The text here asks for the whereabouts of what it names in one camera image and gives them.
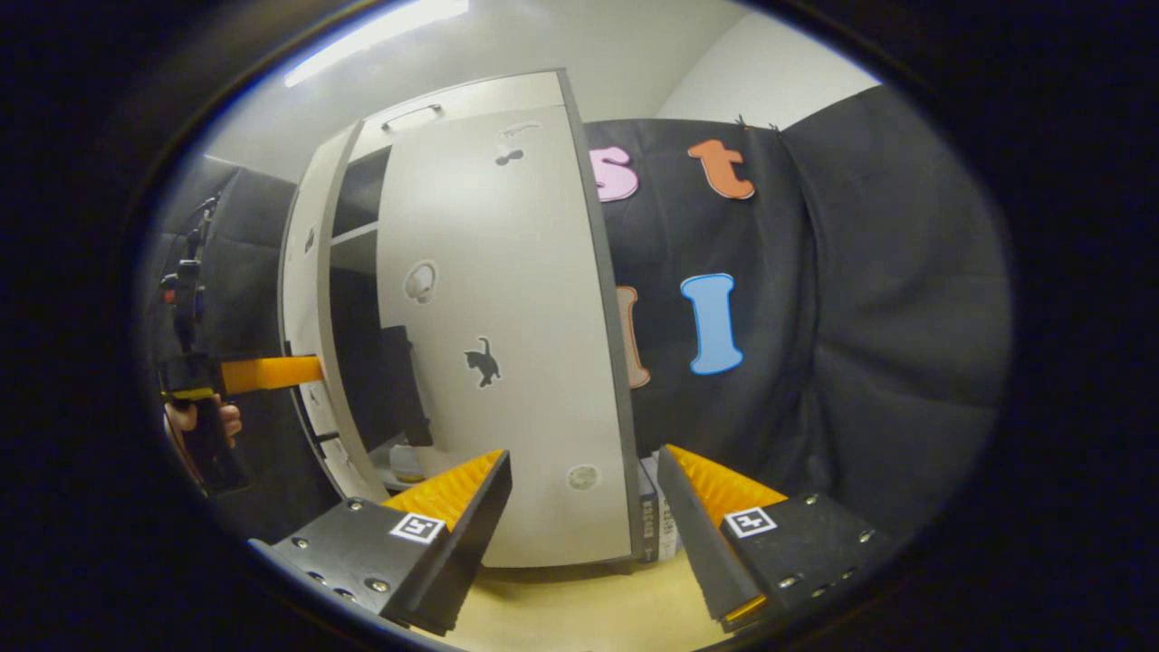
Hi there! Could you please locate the black backdrop cloth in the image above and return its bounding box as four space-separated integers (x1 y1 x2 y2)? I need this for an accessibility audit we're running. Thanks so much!
579 85 1016 546
145 158 341 546

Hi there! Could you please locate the blue and white box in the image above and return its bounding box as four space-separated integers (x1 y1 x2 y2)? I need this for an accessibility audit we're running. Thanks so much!
637 455 683 565

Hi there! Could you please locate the dark drawer handle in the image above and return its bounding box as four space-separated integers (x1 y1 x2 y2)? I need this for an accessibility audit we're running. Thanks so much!
379 101 445 133

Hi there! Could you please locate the white shoe cabinet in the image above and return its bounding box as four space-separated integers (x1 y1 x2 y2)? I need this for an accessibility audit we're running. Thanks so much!
278 67 647 571

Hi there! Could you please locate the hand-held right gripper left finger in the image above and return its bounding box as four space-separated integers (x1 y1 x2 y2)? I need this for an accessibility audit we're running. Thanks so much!
247 449 515 638

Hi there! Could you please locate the white shoe cabinet door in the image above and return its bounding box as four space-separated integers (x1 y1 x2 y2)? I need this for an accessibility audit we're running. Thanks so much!
373 100 636 571
278 118 393 505

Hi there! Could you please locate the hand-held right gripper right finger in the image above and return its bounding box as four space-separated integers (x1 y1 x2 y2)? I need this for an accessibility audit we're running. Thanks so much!
656 443 899 634

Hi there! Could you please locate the white cabinet drawer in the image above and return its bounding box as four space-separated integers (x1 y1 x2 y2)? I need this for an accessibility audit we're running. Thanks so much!
349 69 573 166

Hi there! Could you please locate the white striped canvas shoe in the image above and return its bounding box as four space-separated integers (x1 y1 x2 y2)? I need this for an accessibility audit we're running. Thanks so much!
389 443 428 483

